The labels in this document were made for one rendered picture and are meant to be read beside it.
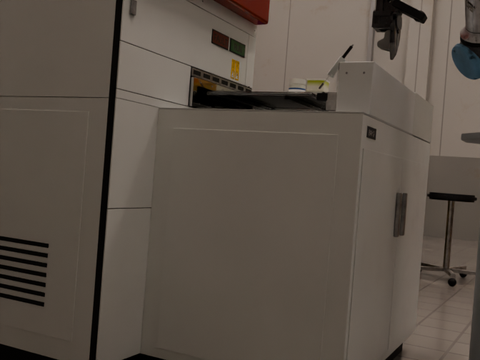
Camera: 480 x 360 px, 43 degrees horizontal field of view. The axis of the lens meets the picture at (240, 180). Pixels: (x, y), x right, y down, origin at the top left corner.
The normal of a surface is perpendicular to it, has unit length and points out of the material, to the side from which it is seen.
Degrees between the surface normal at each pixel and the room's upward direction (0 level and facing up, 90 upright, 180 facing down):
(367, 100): 90
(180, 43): 90
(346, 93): 90
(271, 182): 90
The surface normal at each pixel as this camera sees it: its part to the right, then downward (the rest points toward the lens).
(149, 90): 0.89, 0.07
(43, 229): -0.46, -0.03
